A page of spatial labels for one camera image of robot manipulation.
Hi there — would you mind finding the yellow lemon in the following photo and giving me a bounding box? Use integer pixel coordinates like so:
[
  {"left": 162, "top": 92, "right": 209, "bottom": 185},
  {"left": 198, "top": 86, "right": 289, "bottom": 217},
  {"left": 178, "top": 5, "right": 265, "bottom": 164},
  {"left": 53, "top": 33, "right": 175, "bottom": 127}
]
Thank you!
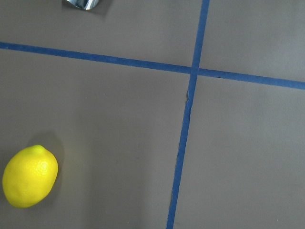
[{"left": 2, "top": 145, "right": 59, "bottom": 208}]

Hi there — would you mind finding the silver metal scoop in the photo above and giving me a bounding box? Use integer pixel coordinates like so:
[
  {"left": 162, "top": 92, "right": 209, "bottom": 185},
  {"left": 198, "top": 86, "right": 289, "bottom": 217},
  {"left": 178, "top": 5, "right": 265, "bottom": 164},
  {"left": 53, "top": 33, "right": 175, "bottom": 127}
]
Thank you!
[{"left": 61, "top": 0, "right": 100, "bottom": 11}]

